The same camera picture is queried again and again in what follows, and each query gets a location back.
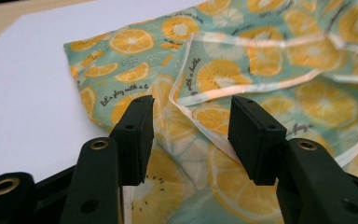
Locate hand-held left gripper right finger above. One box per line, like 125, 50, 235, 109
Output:
227, 94, 358, 224

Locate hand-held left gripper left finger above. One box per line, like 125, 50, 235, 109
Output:
59, 94, 156, 224

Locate orange fruit print fabric bag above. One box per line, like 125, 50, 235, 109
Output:
63, 0, 358, 224

